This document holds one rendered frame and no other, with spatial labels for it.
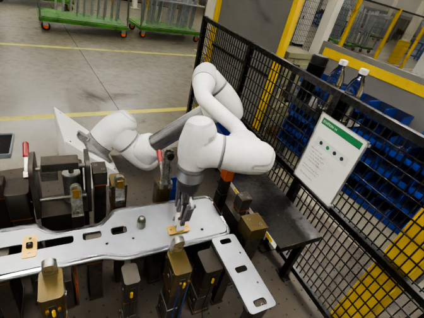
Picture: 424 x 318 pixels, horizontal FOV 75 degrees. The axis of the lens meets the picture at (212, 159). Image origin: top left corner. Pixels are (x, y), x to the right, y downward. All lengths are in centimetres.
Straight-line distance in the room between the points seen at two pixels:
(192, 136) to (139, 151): 85
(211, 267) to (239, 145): 45
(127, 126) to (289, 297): 115
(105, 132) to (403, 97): 216
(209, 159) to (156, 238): 38
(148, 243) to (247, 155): 47
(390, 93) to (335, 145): 157
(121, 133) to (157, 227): 68
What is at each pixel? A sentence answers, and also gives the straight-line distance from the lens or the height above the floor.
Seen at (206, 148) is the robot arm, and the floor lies 140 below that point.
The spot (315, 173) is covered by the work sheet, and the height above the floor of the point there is 123.
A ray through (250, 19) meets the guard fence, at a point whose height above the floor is 148.
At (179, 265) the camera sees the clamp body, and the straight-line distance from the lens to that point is 92.
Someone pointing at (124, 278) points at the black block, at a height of 99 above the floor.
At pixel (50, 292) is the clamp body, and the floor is 104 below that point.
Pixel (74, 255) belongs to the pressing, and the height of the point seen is 100.
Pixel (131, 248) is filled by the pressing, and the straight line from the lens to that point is 100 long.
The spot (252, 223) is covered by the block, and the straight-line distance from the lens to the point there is 109.
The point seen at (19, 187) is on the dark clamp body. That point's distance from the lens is 113.
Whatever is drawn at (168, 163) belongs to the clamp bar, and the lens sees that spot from 110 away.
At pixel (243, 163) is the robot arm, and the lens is 80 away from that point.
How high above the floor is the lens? 180
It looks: 33 degrees down
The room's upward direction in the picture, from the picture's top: 14 degrees clockwise
